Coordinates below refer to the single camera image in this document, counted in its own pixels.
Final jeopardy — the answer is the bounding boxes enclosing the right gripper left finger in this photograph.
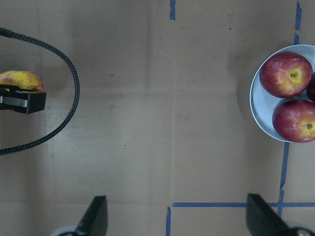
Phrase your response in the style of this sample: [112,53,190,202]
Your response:
[53,195,109,236]

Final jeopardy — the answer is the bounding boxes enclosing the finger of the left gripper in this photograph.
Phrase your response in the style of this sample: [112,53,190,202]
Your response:
[0,85,46,114]

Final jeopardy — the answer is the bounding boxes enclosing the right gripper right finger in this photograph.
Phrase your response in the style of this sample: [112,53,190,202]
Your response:
[246,193,315,236]

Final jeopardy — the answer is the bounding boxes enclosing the yellow-red apple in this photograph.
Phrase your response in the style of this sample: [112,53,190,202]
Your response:
[0,70,46,92]

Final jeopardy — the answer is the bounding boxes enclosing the red apple on plate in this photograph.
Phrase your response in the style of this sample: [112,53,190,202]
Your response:
[306,73,315,102]
[259,51,313,98]
[272,99,315,143]

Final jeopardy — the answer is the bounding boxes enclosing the light blue plate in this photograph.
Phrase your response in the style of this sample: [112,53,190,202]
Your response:
[249,44,315,142]

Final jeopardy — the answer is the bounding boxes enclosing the black braided cable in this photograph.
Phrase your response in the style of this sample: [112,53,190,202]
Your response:
[0,27,81,156]

